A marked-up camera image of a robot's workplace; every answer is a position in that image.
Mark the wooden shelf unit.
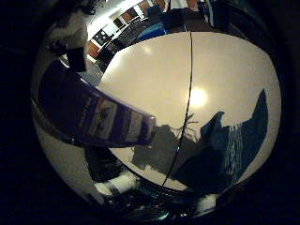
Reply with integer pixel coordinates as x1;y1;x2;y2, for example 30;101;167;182
87;0;172;60

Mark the teal cloth with white stripes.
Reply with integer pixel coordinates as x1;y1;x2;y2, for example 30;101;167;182
172;88;270;194

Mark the purple spray bottle with label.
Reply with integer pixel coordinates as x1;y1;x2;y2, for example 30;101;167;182
37;58;158;150

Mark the blue chair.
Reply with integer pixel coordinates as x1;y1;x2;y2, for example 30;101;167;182
136;22;172;42

